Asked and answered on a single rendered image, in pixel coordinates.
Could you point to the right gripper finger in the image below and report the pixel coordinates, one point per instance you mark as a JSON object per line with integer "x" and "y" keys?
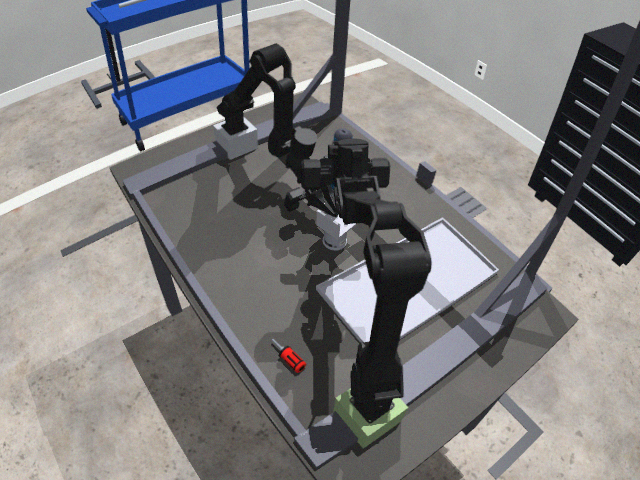
{"x": 320, "y": 203}
{"x": 329, "y": 196}

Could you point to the white shallow tray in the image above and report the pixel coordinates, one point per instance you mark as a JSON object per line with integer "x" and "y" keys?
{"x": 457, "y": 268}

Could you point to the blue electric screwdriver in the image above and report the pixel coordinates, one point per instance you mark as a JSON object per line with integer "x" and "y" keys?
{"x": 341, "y": 134}

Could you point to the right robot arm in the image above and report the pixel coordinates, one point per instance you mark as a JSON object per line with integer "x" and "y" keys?
{"x": 282, "y": 135}

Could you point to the white square plate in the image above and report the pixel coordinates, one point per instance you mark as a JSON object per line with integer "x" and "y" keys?
{"x": 332, "y": 226}

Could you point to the grey cylindrical joint module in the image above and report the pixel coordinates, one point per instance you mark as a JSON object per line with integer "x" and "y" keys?
{"x": 334, "y": 244}

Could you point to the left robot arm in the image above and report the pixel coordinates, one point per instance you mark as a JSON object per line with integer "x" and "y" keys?
{"x": 398, "y": 271}

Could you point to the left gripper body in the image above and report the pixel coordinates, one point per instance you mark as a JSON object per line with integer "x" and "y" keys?
{"x": 314, "y": 175}

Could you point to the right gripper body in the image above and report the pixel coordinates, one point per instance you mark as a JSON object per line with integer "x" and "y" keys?
{"x": 291, "y": 195}

